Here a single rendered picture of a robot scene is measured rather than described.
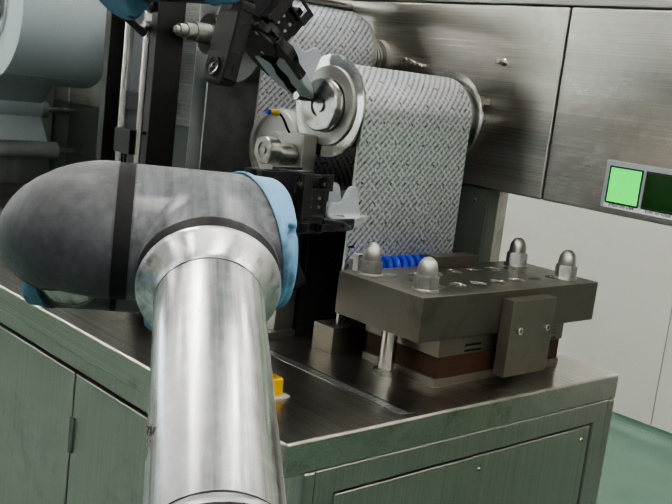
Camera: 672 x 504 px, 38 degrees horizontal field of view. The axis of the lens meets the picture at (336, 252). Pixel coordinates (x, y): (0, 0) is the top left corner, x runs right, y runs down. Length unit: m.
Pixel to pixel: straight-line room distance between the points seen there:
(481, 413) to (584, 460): 0.30
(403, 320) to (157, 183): 0.54
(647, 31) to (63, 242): 0.96
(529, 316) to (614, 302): 2.86
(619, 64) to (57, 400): 0.98
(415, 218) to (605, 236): 2.80
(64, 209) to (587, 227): 3.63
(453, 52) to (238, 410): 1.17
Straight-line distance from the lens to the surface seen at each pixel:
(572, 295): 1.50
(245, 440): 0.59
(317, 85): 1.40
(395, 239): 1.46
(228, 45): 1.29
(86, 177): 0.80
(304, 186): 1.27
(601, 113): 1.51
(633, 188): 1.47
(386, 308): 1.28
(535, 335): 1.41
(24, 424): 1.67
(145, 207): 0.78
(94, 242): 0.78
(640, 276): 4.16
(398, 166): 1.44
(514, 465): 1.39
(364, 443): 1.13
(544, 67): 1.57
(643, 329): 4.17
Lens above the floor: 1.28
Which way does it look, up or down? 10 degrees down
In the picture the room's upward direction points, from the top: 7 degrees clockwise
